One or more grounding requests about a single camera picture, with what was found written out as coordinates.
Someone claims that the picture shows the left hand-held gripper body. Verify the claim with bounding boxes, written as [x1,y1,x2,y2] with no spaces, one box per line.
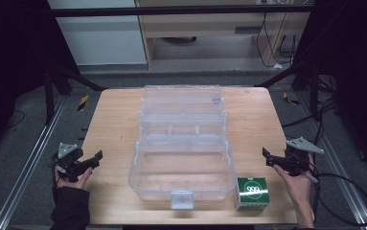
[51,142,85,183]

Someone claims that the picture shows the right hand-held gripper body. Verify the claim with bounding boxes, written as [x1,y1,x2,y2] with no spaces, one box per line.
[284,136,326,177]

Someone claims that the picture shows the green and white carton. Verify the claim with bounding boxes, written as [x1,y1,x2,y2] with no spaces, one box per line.
[234,176,271,212]

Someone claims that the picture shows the clear plastic storage box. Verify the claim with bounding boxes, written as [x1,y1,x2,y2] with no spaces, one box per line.
[126,83,238,211]

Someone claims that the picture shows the person's left hand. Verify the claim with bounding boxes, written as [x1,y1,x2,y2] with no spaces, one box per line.
[54,166,94,192]

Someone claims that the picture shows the person's right hand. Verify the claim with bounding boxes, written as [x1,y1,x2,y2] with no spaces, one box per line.
[272,154,315,205]

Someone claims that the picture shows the yellow and black tape strip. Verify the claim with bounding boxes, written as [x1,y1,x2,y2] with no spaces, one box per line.
[77,93,90,112]
[282,91,301,106]

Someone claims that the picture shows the black metal stand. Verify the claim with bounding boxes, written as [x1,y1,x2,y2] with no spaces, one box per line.
[42,58,108,127]
[255,58,321,123]

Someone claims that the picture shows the white cabinet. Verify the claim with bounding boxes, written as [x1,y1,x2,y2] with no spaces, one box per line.
[47,0,149,67]

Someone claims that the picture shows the light wooden desk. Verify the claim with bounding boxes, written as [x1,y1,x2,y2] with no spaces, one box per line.
[134,0,311,70]

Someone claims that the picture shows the aluminium floor rail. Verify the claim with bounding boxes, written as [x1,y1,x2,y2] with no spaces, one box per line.
[0,95,68,230]
[297,91,367,230]

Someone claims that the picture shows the black floor cables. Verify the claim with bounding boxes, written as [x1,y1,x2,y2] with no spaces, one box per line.
[281,75,340,146]

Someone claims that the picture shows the thin black floor cable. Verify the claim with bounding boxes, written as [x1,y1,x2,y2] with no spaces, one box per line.
[4,109,26,129]

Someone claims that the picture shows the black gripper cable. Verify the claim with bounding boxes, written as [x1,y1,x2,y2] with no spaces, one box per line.
[305,172,367,227]

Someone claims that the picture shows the black hanging cables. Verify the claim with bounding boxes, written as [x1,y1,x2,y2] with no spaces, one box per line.
[255,11,298,69]

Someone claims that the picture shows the black horizontal frame bar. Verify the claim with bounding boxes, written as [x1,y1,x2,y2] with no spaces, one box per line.
[48,5,315,18]

